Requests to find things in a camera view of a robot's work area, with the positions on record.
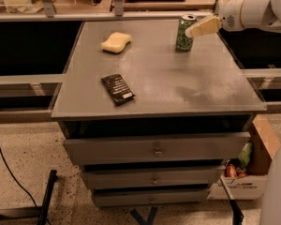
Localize black metal stand leg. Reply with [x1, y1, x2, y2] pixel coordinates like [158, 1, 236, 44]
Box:
[0, 170, 58, 225]

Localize cardboard box with snacks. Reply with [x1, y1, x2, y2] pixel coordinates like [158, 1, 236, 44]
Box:
[207, 114, 281, 201]

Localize black stick near box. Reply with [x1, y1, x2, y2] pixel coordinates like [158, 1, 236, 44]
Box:
[220, 175, 244, 225]

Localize bottom grey drawer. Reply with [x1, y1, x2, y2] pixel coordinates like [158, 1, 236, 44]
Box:
[92, 188, 209, 207]

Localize black floor cable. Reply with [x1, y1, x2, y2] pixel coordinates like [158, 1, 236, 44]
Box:
[0, 122, 51, 225]

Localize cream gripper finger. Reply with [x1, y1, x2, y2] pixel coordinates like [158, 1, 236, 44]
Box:
[185, 16, 222, 38]

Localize grey drawer cabinet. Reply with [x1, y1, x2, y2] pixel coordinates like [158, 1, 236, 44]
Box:
[52, 20, 265, 195]

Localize middle grey drawer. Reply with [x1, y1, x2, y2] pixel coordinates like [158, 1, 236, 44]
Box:
[81, 166, 224, 190]

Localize green snack bag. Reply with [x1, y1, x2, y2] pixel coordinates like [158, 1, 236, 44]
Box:
[237, 142, 253, 167]

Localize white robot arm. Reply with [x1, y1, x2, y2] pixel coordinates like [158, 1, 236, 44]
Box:
[185, 0, 281, 225]

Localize yellow sponge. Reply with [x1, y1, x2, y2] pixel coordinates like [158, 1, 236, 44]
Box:
[101, 32, 132, 53]

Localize orange snack packets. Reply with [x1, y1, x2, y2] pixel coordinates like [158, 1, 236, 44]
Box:
[225, 164, 247, 178]

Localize grey drawer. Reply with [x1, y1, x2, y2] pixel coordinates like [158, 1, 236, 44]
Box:
[92, 188, 209, 207]
[64, 132, 250, 165]
[81, 166, 224, 190]

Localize green soda can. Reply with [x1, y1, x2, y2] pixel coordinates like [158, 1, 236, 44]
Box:
[176, 14, 197, 52]

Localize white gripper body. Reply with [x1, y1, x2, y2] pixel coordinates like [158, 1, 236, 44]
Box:
[215, 0, 248, 33]

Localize top grey drawer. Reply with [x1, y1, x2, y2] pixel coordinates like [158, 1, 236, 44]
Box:
[64, 132, 250, 165]

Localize black rxbar chocolate wrapper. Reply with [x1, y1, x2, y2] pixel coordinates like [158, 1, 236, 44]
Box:
[101, 74, 135, 106]

